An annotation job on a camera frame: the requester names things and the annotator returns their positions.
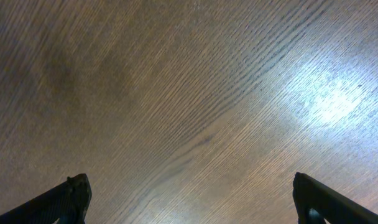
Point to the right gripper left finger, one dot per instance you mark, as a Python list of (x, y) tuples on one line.
[(65, 203)]

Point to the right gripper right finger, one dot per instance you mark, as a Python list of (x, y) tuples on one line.
[(317, 203)]

